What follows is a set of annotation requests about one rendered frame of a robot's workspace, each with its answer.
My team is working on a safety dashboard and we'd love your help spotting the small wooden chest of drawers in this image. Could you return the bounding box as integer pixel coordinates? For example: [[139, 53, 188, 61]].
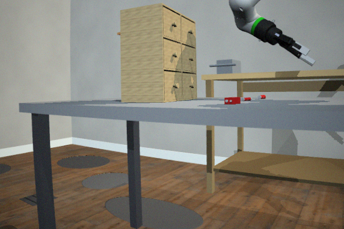
[[120, 3, 197, 103]]

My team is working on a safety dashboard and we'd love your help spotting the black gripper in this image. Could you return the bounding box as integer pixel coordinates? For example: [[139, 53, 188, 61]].
[[266, 27, 316, 66]]

